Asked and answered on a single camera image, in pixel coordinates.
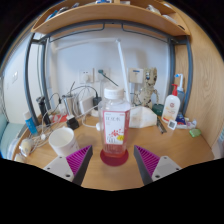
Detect white wall socket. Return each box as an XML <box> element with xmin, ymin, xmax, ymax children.
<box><xmin>94</xmin><ymin>67</ymin><xmax>111</xmax><ymax>83</ymax></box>
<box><xmin>79</xmin><ymin>69</ymin><xmax>95</xmax><ymax>85</ymax></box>

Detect wooden tree creature figurine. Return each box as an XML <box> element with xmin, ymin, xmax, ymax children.
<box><xmin>133</xmin><ymin>67</ymin><xmax>160</xmax><ymax>108</ymax></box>

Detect clear drink bottle white cap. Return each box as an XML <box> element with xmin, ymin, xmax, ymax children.
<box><xmin>98</xmin><ymin>86</ymin><xmax>132</xmax><ymax>159</ymax></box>

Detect white desk lamp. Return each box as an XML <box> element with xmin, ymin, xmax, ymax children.
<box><xmin>54</xmin><ymin>37</ymin><xmax>132</xmax><ymax>108</ymax></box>

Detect white paper cup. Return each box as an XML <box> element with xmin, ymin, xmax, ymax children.
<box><xmin>48</xmin><ymin>126</ymin><xmax>80</xmax><ymax>158</ymax></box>

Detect white wall switch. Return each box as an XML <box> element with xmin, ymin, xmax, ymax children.
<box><xmin>11</xmin><ymin>70</ymin><xmax>20</xmax><ymax>85</ymax></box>

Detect striped blue white fabric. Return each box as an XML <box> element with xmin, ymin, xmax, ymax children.
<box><xmin>216</xmin><ymin>129</ymin><xmax>224</xmax><ymax>152</ymax></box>

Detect silver metal tumbler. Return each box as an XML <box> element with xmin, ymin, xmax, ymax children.
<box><xmin>61</xmin><ymin>94</ymin><xmax>75</xmax><ymax>118</ymax></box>

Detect black power adapter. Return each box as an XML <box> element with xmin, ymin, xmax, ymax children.
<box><xmin>65</xmin><ymin>116</ymin><xmax>80</xmax><ymax>131</ymax></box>

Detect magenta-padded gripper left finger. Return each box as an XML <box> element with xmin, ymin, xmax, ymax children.
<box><xmin>43</xmin><ymin>144</ymin><xmax>95</xmax><ymax>187</ymax></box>

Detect small green packet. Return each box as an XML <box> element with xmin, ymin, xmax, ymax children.
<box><xmin>188</xmin><ymin>128</ymin><xmax>202</xmax><ymax>139</ymax></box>

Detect clear spray bottle white nozzle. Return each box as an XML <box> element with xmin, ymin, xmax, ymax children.
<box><xmin>174</xmin><ymin>73</ymin><xmax>186</xmax><ymax>108</ymax></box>

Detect dark green lamp cable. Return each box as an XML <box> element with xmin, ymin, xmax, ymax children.
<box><xmin>97</xmin><ymin>69</ymin><xmax>120</xmax><ymax>88</ymax></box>

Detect bagged round white item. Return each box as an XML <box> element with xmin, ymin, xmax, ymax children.
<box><xmin>19</xmin><ymin>138</ymin><xmax>35</xmax><ymax>158</ymax></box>

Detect white lotion bottle red pump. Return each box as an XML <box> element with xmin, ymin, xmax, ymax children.
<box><xmin>161</xmin><ymin>83</ymin><xmax>181</xmax><ymax>124</ymax></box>

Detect white power bank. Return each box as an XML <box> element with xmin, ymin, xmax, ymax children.
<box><xmin>78</xmin><ymin>96</ymin><xmax>96</xmax><ymax>116</ymax></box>

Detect black charger plug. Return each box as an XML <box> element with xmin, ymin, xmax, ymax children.
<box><xmin>92</xmin><ymin>96</ymin><xmax>103</xmax><ymax>108</ymax></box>

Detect white wall box blue mark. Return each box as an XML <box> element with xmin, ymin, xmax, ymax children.
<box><xmin>128</xmin><ymin>67</ymin><xmax>145</xmax><ymax>85</ymax></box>

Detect bed with teal bedding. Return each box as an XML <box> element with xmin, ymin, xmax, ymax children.
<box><xmin>0</xmin><ymin>113</ymin><xmax>26</xmax><ymax>160</ymax></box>

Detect colourful small packets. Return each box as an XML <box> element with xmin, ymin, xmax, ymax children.
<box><xmin>176</xmin><ymin>114</ymin><xmax>198</xmax><ymax>131</ymax></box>

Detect blue bottle white cap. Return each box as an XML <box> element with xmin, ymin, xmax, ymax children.
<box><xmin>22</xmin><ymin>110</ymin><xmax>39</xmax><ymax>136</ymax></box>

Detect wooden shelf unit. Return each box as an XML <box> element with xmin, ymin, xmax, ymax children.
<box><xmin>30</xmin><ymin>0</ymin><xmax>191</xmax><ymax>37</ymax></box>

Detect black power cable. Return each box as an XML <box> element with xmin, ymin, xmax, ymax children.
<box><xmin>68</xmin><ymin>84</ymin><xmax>101</xmax><ymax>102</ymax></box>

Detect small white digital thermometer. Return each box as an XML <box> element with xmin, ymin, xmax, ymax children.
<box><xmin>167</xmin><ymin>119</ymin><xmax>178</xmax><ymax>131</ymax></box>

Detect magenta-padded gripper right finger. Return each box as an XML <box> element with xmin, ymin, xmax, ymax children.
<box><xmin>133</xmin><ymin>144</ymin><xmax>183</xmax><ymax>186</ymax></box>

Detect red flat packet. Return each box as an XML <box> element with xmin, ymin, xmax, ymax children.
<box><xmin>49</xmin><ymin>114</ymin><xmax>68</xmax><ymax>125</ymax></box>

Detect white charging cable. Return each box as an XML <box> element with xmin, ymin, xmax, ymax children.
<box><xmin>30</xmin><ymin>122</ymin><xmax>68</xmax><ymax>150</ymax></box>

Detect black handheld trimmer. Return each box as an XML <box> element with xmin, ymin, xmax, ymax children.
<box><xmin>35</xmin><ymin>96</ymin><xmax>52</xmax><ymax>127</ymax></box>

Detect grey metal ruler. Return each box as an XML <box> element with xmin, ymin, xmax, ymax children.
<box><xmin>156</xmin><ymin>116</ymin><xmax>168</xmax><ymax>135</ymax></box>

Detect grey metal desk frame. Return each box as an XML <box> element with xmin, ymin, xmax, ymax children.
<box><xmin>23</xmin><ymin>19</ymin><xmax>195</xmax><ymax>126</ymax></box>

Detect flat round red coaster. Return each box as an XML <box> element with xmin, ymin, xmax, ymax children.
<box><xmin>99</xmin><ymin>148</ymin><xmax>130</xmax><ymax>167</ymax></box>

